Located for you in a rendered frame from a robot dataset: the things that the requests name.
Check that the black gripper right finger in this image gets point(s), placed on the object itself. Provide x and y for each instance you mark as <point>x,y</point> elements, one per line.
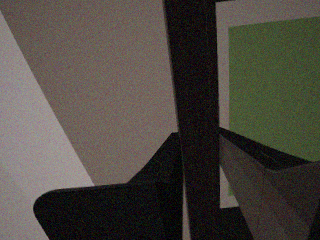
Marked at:
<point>279,194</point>

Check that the grey flat panel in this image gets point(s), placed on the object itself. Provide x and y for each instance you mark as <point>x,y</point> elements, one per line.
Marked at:
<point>103,66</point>

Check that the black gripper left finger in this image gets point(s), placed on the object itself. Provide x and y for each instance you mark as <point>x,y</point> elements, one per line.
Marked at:
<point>150,204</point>

